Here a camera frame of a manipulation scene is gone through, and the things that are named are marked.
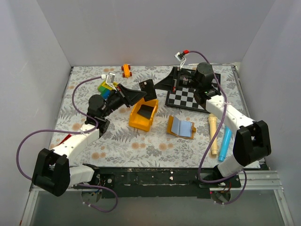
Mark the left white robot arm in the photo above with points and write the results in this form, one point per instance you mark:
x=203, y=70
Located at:
x=53, y=172

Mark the dark credit card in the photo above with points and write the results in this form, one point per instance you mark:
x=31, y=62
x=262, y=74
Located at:
x=148, y=87
x=145, y=111

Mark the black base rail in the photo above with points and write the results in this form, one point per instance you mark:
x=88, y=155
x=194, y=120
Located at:
x=155, y=182

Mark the blue toy microphone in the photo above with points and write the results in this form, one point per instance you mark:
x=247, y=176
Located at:
x=225, y=144

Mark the yellow plastic bin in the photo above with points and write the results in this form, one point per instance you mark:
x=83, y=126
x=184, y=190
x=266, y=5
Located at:
x=139, y=122

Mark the tan leather card holder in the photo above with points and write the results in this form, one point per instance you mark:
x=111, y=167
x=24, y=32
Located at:
x=180, y=128

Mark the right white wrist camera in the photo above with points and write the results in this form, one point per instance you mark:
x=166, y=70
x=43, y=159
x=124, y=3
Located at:
x=181, y=58

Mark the orange toy car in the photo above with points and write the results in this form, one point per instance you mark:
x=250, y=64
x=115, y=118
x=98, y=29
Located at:
x=126, y=70

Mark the red toy block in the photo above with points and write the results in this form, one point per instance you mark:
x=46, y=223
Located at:
x=66, y=138

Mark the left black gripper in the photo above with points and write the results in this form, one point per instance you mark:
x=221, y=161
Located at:
x=128, y=97

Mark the yellow green toy block house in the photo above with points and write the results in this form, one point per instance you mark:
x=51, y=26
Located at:
x=104, y=90

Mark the floral table mat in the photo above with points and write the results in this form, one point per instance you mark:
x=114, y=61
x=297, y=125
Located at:
x=124, y=146

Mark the beige toy microphone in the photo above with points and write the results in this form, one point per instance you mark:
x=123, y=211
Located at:
x=213, y=128

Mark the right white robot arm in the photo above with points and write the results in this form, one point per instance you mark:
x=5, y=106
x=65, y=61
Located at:
x=252, y=141

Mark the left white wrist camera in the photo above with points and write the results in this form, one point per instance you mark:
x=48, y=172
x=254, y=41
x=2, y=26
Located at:
x=110, y=80

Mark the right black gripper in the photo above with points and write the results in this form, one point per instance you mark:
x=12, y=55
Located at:
x=169, y=81

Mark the black white chessboard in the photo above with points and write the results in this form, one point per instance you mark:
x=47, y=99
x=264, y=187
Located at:
x=183, y=98

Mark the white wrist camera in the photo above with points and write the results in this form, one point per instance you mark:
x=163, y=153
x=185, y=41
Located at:
x=110, y=80
x=181, y=58

